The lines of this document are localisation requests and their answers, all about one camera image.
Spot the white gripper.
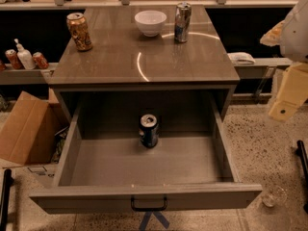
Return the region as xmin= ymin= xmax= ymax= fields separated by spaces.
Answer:
xmin=260 ymin=20 xmax=308 ymax=121

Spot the dark blue pepsi can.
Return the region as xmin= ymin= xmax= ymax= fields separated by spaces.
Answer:
xmin=139 ymin=114 xmax=159 ymax=148

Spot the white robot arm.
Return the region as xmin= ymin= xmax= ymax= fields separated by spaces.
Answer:
xmin=260 ymin=0 xmax=308 ymax=121

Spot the tall silver blue can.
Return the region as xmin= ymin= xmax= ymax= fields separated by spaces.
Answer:
xmin=174 ymin=2 xmax=192 ymax=43

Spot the grey cabinet with counter top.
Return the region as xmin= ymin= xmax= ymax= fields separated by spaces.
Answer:
xmin=49 ymin=5 xmax=240 ymax=116

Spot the open grey top drawer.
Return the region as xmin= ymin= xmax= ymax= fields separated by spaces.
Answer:
xmin=30 ymin=90 xmax=262 ymax=214

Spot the gold orange soda can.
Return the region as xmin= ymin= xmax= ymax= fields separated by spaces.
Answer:
xmin=66 ymin=13 xmax=93 ymax=51

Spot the red soda can right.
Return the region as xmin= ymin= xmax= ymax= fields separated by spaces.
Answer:
xmin=33 ymin=52 xmax=49 ymax=69

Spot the red soda can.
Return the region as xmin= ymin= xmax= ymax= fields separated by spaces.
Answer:
xmin=33 ymin=52 xmax=49 ymax=69
xmin=5 ymin=49 xmax=23 ymax=69

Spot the red soda can left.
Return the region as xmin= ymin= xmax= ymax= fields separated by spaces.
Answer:
xmin=5 ymin=49 xmax=23 ymax=69

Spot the grey side shelf right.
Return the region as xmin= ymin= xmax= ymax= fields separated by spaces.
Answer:
xmin=235 ymin=58 xmax=292 ymax=79

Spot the grey side shelf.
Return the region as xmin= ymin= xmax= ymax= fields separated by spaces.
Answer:
xmin=235 ymin=58 xmax=292 ymax=79
xmin=0 ymin=63 xmax=58 ymax=85

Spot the white folded cloth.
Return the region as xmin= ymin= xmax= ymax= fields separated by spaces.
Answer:
xmin=228 ymin=52 xmax=255 ymax=65

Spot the black bar right edge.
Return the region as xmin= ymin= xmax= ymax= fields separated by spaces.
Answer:
xmin=295 ymin=140 xmax=308 ymax=214

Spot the black bar edge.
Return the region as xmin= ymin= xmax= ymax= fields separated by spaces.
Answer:
xmin=295 ymin=140 xmax=308 ymax=214
xmin=0 ymin=169 xmax=13 ymax=231

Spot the clear glass on floor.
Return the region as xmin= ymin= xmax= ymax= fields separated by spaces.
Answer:
xmin=262 ymin=185 xmax=287 ymax=208

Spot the white ceramic bowl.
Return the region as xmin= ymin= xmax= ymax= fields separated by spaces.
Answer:
xmin=135 ymin=11 xmax=167 ymax=37

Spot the blue tape cross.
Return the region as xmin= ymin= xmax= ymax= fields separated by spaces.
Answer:
xmin=139 ymin=211 xmax=170 ymax=231

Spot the white soap dispenser bottle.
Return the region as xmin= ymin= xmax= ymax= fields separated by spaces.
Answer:
xmin=14 ymin=38 xmax=36 ymax=70

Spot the brown cardboard box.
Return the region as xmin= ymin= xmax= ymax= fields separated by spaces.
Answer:
xmin=0 ymin=91 xmax=64 ymax=165

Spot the grey side shelf left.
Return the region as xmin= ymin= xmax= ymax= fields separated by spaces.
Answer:
xmin=0 ymin=63 xmax=58 ymax=85

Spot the black bar left edge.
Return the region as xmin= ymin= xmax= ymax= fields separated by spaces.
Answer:
xmin=0 ymin=169 xmax=13 ymax=231

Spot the black drawer handle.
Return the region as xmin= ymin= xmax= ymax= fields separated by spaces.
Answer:
xmin=130 ymin=196 xmax=167 ymax=212

